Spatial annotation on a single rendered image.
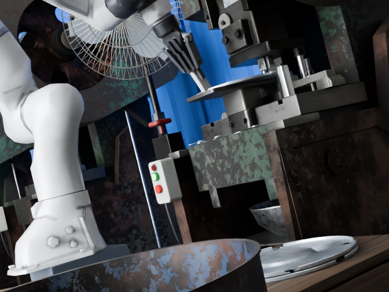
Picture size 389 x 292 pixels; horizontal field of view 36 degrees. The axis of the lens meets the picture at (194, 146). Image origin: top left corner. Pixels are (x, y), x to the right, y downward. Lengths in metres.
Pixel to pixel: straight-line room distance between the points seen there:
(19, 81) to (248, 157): 0.67
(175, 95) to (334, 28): 2.42
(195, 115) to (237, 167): 2.36
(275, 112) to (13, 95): 0.73
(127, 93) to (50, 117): 1.84
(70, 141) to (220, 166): 0.59
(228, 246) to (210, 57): 3.18
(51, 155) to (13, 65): 0.21
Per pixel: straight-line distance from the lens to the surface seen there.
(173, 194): 1.88
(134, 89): 3.19
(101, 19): 1.70
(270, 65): 1.92
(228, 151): 1.77
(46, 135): 1.36
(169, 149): 1.98
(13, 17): 3.05
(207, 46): 3.93
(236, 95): 1.80
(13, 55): 1.39
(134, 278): 0.90
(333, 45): 1.99
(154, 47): 2.65
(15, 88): 1.43
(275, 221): 1.82
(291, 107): 1.69
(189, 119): 4.18
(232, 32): 1.89
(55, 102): 1.33
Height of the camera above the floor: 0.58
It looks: 2 degrees up
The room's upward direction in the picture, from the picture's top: 14 degrees counter-clockwise
